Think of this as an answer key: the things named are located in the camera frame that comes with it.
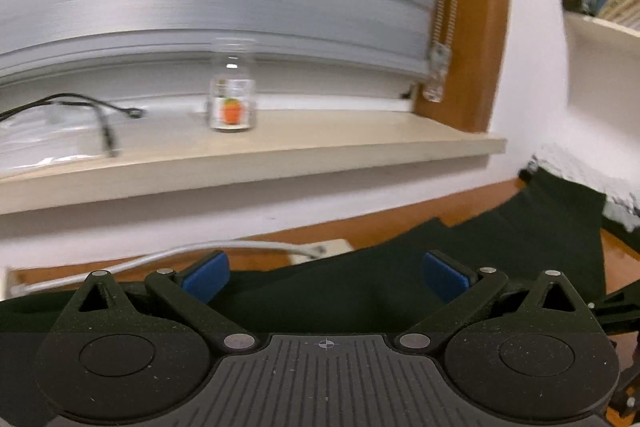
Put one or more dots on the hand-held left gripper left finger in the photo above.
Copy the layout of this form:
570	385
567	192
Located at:
207	274

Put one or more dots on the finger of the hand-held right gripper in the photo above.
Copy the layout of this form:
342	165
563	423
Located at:
627	387
620	307

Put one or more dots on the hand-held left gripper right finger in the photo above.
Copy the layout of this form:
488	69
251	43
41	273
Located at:
445	274

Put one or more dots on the white dotted cloth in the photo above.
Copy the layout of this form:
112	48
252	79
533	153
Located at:
575	167

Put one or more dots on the beige window sill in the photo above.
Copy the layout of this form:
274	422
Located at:
300	142

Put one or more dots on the glass bottle orange label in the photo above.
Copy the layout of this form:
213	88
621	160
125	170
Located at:
232	107

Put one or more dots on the clear plastic bag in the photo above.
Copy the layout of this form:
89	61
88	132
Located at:
50	142

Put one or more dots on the white bookshelf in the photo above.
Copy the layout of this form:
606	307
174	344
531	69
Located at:
600	29

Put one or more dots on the wooden window frame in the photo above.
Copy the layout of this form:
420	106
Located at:
480	32

